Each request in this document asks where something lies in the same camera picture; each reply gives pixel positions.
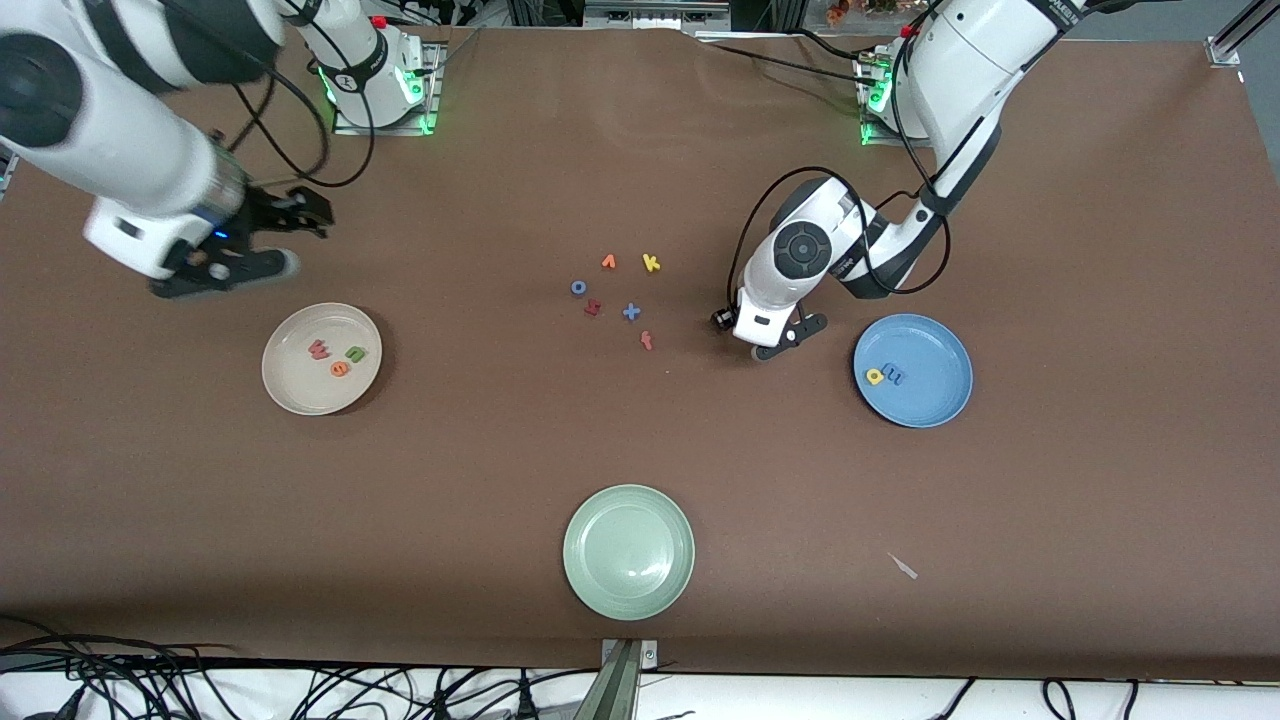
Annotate tangled black floor cables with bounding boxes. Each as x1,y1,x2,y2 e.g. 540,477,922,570
0,615,601,720

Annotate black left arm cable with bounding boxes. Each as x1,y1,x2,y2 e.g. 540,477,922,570
725,0,951,313

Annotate beige brown round plate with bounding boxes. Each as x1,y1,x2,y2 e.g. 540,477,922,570
261,302,385,417

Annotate grey metal frame box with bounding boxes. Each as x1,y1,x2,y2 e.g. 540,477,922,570
583,0,733,31

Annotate aluminium corner profile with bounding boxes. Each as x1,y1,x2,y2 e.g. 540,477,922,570
1205,0,1280,69

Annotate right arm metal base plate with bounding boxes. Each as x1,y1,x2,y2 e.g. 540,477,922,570
333,42,443,137

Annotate green round plate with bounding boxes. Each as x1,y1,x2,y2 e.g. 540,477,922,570
562,484,696,622

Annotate black cable across table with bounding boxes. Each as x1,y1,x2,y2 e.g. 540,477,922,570
690,30,881,91

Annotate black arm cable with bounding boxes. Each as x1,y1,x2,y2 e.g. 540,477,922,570
725,0,951,313
200,0,377,191

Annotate aluminium profile post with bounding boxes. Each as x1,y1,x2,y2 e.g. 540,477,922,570
600,638,659,720

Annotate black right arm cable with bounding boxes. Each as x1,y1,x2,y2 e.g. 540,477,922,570
200,0,377,191

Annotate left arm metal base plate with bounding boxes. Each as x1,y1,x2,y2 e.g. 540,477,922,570
858,55,936,149

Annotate blue round plate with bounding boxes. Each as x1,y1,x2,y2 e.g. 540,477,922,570
852,313,974,429

